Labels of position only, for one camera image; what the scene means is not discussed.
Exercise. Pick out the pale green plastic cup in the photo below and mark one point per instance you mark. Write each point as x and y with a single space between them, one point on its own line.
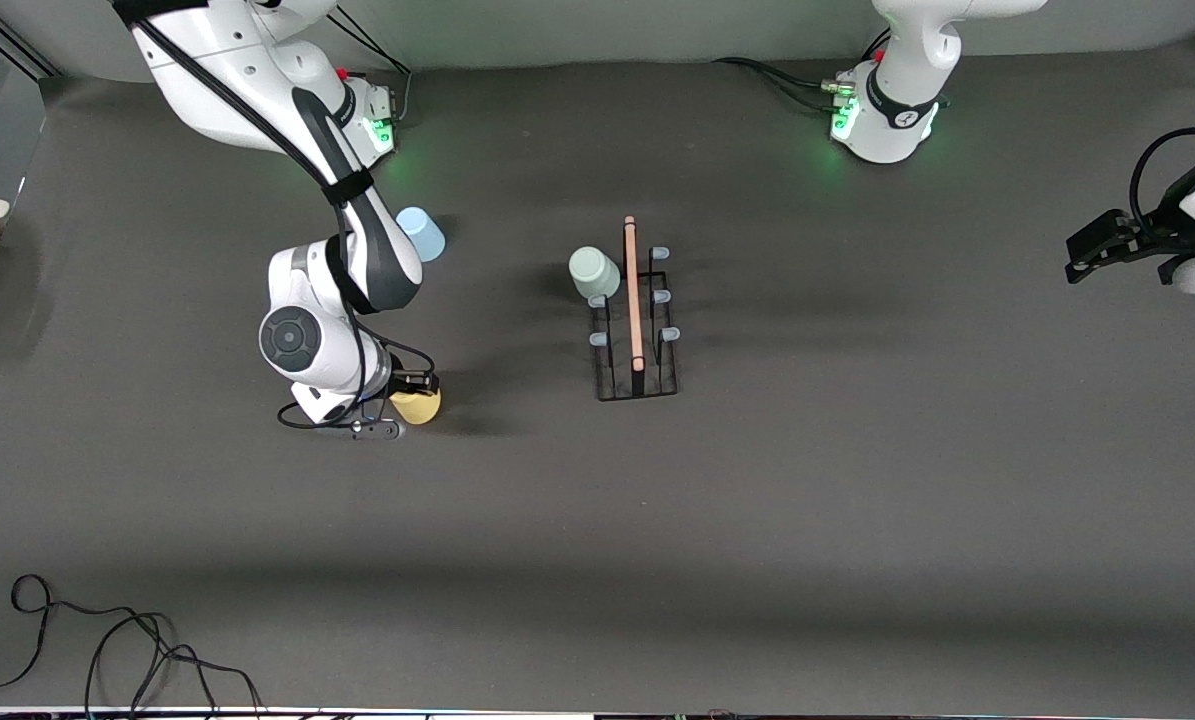
595 272

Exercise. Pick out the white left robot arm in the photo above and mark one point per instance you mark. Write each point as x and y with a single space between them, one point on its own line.
897 110

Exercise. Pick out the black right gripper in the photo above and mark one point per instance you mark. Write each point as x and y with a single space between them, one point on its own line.
410 382

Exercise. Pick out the light blue plastic cup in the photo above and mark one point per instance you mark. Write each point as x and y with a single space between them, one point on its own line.
425 235

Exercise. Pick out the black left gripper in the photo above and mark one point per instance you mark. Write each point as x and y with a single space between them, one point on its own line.
1149 241

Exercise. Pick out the yellow plastic cup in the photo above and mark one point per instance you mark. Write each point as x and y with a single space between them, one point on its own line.
419 408

